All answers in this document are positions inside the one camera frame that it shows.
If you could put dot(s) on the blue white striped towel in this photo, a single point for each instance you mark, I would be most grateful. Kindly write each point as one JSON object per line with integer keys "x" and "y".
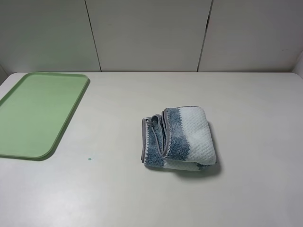
{"x": 179, "y": 138}

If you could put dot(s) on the light green plastic tray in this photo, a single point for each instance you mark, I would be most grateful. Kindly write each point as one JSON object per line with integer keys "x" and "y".
{"x": 35, "y": 113}

